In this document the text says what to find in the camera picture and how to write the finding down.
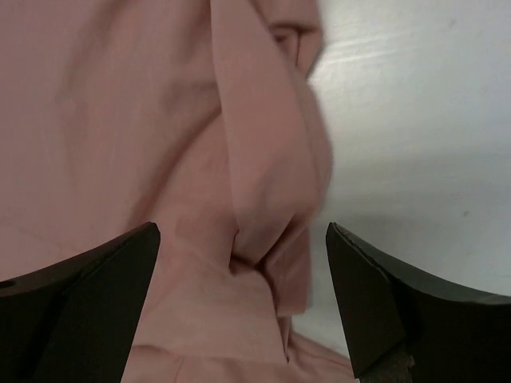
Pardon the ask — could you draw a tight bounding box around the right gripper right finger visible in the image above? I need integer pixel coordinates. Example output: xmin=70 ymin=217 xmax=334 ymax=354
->
xmin=326 ymin=223 xmax=510 ymax=383

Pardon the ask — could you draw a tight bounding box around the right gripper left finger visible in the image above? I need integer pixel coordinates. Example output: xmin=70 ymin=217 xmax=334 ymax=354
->
xmin=1 ymin=223 xmax=160 ymax=383

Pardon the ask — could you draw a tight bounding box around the pink printed t-shirt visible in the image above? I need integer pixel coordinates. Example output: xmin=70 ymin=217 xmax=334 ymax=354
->
xmin=1 ymin=1 xmax=352 ymax=382

